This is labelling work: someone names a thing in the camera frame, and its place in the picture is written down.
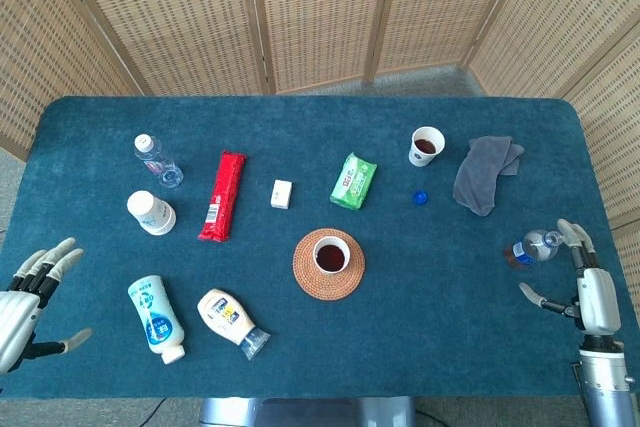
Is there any cola bottle with blue label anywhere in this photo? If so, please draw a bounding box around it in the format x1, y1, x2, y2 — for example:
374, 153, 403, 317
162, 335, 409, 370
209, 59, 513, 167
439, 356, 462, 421
503, 229, 564, 271

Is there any paper cup with green flower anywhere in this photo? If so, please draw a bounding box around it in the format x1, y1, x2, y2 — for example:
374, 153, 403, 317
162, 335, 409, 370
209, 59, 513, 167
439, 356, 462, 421
312, 235, 351, 276

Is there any thin black cable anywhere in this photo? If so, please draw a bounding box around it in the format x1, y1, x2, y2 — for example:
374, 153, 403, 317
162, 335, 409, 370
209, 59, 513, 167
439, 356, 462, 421
135, 398, 169, 427

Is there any red snack package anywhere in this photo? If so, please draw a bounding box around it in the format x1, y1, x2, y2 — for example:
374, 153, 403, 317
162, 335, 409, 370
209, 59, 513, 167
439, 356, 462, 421
197, 149, 248, 244

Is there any small white box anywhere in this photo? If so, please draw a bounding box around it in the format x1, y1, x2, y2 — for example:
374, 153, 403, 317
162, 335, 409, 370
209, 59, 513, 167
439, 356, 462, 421
270, 179, 293, 210

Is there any green tissue pack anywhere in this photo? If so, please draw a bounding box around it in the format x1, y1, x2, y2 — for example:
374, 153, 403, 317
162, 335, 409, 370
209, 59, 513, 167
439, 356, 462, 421
329, 152, 379, 211

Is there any round woven rattan coaster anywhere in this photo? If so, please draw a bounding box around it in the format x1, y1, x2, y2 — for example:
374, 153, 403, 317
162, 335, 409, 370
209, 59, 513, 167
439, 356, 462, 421
292, 228, 367, 302

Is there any paper cup with blue flower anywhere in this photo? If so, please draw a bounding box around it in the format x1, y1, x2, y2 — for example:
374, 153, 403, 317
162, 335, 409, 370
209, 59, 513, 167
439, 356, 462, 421
408, 126, 446, 168

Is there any bamboo folding screen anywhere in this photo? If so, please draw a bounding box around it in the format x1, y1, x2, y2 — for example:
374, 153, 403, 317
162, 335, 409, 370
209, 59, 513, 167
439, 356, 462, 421
0, 0, 640, 328

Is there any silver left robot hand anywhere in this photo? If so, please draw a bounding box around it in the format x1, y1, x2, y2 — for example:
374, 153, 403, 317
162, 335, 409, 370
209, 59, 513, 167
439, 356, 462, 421
0, 237, 94, 376

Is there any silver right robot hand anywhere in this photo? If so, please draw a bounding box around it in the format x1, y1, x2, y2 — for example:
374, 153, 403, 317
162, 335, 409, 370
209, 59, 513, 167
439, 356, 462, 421
518, 218, 623, 336

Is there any clear water bottle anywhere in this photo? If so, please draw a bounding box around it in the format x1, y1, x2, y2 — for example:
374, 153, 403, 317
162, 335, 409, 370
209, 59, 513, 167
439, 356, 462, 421
133, 133, 185, 189

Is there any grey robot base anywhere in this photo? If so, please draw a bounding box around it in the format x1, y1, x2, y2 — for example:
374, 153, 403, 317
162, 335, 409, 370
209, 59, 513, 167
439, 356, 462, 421
199, 396, 416, 427

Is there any mayonnaise squeeze bottle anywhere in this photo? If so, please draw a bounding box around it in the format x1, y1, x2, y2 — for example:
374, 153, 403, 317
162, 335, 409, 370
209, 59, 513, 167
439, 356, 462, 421
196, 288, 272, 361

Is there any light blue white bottle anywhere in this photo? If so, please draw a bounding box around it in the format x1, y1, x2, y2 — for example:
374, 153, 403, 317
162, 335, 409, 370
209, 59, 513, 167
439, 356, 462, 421
127, 274, 187, 365

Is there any grey cloth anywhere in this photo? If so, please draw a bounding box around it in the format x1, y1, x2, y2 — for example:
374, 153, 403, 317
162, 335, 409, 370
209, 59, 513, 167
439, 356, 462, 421
452, 135, 525, 217

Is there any blue tablecloth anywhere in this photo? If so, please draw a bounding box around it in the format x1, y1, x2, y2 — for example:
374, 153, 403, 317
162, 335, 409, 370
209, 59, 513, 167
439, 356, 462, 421
0, 95, 632, 401

